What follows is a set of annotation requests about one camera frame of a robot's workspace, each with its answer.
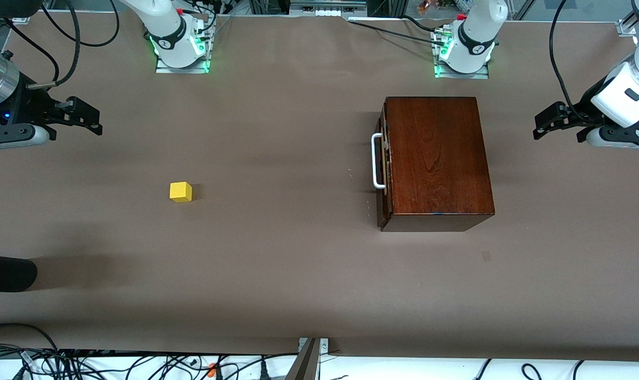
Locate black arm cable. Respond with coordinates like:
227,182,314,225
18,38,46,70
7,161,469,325
26,0,82,90
549,0,587,120

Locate black ribbed cylinder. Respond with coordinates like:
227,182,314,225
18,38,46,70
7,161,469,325
0,253,38,292

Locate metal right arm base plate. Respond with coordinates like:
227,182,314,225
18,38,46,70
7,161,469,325
155,21,211,74

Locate wooden drawer with white handle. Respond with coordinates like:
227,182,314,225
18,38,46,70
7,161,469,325
371,117,392,204

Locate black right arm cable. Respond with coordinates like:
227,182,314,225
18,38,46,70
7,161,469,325
26,0,82,90

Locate dark brown wooden cabinet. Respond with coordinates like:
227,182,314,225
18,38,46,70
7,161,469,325
377,96,495,233

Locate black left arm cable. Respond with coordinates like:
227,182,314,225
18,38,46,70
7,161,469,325
549,0,587,120

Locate grey metal post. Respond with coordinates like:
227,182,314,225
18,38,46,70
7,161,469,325
285,338,330,380

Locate tangled black cables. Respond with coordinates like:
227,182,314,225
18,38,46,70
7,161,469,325
0,343,299,380

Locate grey power strip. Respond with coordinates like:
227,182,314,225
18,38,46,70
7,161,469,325
289,0,368,17

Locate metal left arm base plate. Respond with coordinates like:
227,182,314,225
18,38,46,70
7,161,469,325
434,29,490,80

